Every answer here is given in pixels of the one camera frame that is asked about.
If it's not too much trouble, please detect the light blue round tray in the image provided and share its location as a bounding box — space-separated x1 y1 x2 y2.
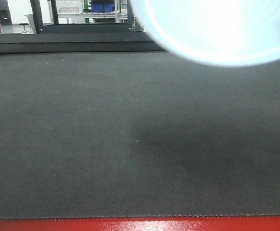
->
131 0 280 67

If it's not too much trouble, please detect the black stool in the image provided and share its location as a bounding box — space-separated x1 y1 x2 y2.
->
19 23 29 34

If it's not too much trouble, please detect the dark metal frame cart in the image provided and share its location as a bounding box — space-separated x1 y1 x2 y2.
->
30 0 145 34

